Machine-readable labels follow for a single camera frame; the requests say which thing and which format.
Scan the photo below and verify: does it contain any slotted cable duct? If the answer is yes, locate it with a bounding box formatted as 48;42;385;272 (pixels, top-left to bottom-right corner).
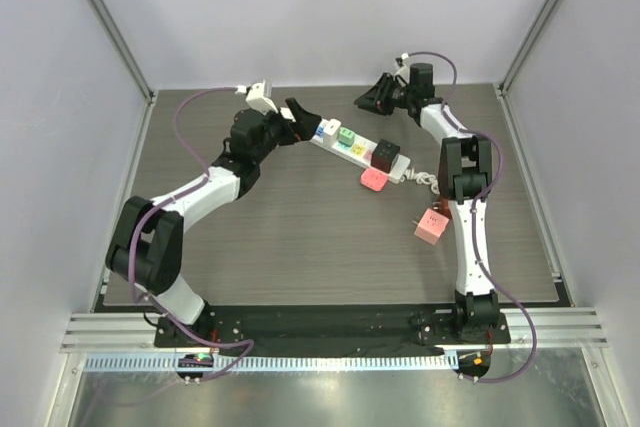
84;352;458;373

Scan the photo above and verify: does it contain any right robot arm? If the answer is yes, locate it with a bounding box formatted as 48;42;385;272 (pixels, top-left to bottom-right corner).
354;58;500;344

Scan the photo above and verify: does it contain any green cube plug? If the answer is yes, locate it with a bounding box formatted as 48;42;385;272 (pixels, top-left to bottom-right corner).
338;127;356;148

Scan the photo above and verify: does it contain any black cube plug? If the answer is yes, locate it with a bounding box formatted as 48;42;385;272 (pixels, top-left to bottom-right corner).
370;139;401;173

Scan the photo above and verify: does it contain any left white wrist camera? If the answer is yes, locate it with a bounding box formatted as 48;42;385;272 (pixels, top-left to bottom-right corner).
235;80;295;121

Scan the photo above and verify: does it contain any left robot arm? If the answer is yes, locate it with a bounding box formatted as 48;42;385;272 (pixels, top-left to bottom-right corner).
105;98;322;347

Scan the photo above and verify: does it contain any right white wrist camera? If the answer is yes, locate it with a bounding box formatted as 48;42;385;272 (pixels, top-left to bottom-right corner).
393;52;410;84

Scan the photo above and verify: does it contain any left aluminium frame post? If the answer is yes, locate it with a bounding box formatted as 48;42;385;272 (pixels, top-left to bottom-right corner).
87;0;154;105

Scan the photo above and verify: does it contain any small pink cube plug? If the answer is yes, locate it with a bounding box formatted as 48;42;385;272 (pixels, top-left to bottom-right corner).
360;168;388;192

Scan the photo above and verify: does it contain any white coiled power cord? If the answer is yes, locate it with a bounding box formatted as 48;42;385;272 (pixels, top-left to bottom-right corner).
402;166;443;196

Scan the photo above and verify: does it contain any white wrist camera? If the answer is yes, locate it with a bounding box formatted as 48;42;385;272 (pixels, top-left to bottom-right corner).
235;80;295;121
393;52;410;84

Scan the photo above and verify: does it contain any aluminium frame post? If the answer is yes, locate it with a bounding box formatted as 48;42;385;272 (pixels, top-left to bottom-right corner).
496;0;562;97
87;0;154;105

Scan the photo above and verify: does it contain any right aluminium frame post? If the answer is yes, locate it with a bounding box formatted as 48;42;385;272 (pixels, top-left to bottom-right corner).
496;0;562;97

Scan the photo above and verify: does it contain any white power strip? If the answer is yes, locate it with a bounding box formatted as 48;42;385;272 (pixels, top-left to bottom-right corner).
309;118;412;185

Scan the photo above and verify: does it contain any white charger plug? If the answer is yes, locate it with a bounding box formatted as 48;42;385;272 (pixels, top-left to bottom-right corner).
323;119;342;147

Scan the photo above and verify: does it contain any aluminium front rail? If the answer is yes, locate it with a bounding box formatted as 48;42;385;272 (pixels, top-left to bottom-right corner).
60;307;608;352

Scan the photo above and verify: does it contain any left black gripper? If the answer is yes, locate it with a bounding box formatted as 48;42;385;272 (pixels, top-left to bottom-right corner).
252;98;319;164

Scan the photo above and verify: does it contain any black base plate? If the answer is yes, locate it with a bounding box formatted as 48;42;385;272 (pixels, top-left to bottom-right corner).
155;304;511;347

